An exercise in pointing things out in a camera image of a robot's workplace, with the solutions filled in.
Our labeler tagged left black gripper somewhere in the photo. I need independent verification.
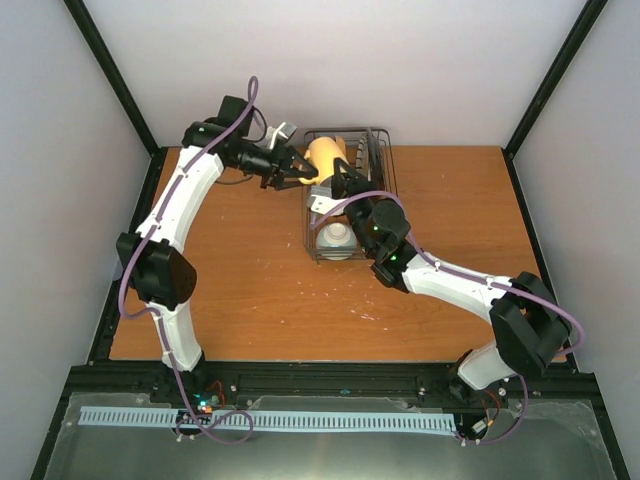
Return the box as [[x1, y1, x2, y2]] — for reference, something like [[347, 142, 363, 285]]
[[229, 139, 318, 191]]

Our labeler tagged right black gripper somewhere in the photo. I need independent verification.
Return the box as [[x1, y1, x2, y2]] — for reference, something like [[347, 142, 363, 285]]
[[330, 159, 377, 257]]

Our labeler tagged dark wire dish rack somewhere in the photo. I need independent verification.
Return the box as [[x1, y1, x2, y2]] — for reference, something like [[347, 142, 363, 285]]
[[302, 126, 397, 262]]

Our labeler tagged white blue striped plate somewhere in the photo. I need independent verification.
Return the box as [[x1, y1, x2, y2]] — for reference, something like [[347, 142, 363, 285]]
[[355, 133, 369, 174]]

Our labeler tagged black bottom plate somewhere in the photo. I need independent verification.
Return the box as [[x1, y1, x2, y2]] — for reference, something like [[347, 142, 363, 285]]
[[365, 128, 385, 190]]

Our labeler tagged cream yellow mug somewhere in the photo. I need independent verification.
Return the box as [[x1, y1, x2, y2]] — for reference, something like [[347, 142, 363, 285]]
[[300, 136, 347, 185]]

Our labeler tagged light green ceramic bowl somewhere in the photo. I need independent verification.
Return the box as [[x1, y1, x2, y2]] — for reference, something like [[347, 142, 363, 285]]
[[316, 222, 357, 261]]

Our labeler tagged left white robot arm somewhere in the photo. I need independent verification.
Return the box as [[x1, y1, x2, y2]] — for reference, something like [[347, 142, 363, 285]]
[[116, 96, 318, 403]]

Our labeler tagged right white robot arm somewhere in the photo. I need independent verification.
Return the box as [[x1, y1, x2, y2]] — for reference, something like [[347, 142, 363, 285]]
[[331, 158, 584, 403]]

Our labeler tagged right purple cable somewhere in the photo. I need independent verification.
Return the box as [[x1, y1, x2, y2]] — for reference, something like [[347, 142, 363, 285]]
[[310, 190, 587, 446]]

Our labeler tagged purple cable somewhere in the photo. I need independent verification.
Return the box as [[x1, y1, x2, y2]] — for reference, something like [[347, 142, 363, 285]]
[[117, 75, 259, 444], [310, 190, 587, 446]]

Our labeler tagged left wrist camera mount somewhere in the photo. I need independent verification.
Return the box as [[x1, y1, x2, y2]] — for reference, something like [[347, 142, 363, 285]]
[[265, 122, 297, 150]]

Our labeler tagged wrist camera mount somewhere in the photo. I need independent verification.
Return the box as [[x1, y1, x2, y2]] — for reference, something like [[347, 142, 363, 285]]
[[306, 185, 334, 215], [265, 122, 297, 150]]

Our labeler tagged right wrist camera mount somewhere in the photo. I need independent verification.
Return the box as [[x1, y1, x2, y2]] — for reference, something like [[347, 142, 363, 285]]
[[306, 185, 334, 215]]

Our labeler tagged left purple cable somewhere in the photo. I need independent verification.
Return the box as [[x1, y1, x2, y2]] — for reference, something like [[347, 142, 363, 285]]
[[117, 75, 259, 444]]

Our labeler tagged left black frame post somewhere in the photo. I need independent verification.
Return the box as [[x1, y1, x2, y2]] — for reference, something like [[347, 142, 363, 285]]
[[63, 0, 160, 156]]

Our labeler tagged black frame post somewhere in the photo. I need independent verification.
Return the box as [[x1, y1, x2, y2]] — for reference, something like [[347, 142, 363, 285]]
[[63, 0, 160, 156], [503, 0, 610, 156]]

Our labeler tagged right black frame post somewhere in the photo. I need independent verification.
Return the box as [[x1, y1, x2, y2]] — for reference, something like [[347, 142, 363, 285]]
[[503, 0, 610, 156]]

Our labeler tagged black aluminium frame base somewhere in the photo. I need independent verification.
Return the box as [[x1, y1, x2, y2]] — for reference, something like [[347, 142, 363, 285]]
[[31, 295, 630, 479]]

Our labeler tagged light blue slotted cable duct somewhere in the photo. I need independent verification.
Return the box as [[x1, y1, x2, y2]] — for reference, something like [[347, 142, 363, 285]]
[[77, 406, 456, 436]]

